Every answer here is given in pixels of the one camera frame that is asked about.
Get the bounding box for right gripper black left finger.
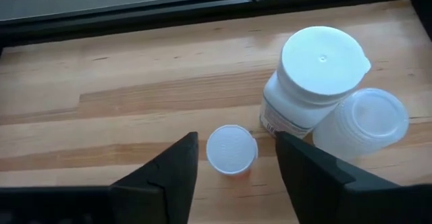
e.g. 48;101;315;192
109;132;199;224

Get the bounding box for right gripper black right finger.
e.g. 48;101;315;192
275;132;402;224

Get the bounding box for small translucent white bottle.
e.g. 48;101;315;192
312;88;410;161

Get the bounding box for small orange bottle white cap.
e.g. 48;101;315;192
205;124;259;177

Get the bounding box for white bottle with barcode label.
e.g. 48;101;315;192
259;26;372;140

